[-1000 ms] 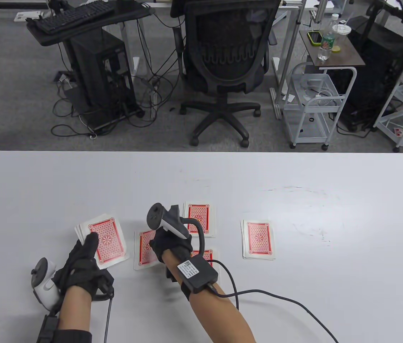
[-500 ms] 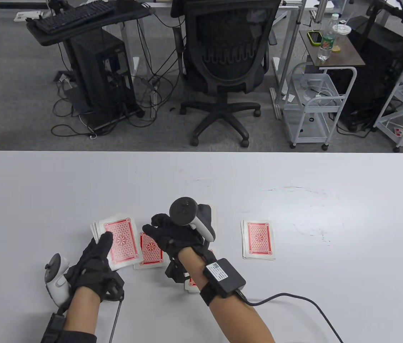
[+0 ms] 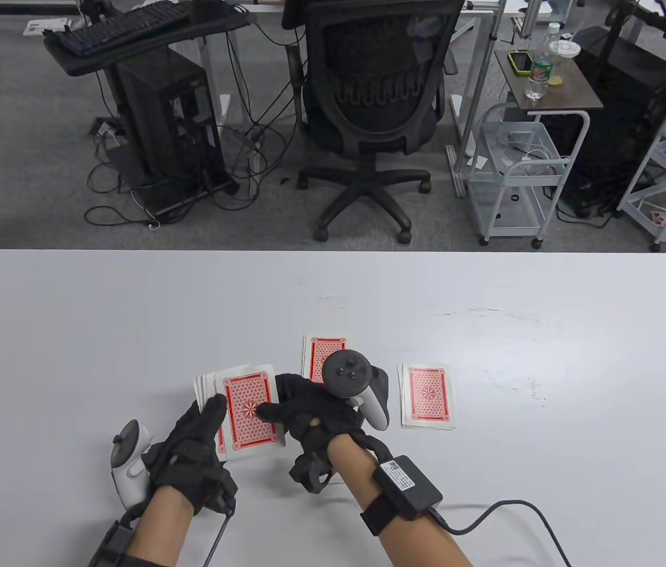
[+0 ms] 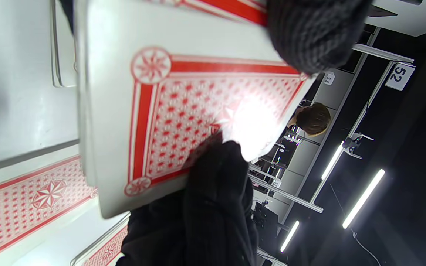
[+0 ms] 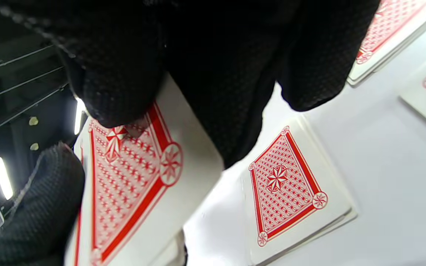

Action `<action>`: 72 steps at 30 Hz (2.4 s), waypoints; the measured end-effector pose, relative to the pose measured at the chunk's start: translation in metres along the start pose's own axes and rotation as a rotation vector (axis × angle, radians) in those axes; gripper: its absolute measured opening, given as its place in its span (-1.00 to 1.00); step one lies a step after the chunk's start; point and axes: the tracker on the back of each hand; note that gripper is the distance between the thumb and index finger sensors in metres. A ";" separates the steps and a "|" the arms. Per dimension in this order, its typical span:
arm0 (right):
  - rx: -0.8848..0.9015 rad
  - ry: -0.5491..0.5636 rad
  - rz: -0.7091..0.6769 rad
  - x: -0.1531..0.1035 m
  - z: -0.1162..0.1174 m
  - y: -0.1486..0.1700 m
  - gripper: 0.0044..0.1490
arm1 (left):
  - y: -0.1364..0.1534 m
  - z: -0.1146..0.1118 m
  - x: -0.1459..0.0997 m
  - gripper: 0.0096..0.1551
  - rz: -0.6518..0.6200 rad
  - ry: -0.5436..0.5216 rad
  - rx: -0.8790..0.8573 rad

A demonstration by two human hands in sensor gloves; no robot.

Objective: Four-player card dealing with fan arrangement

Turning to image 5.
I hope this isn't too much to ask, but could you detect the person's right hand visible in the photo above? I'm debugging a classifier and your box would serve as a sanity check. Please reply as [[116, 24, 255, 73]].
[[0, 0, 381, 266]]

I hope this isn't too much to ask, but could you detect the long white ceiling light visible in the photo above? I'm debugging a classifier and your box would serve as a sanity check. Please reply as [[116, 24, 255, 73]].
[[0, 157, 14, 201]]

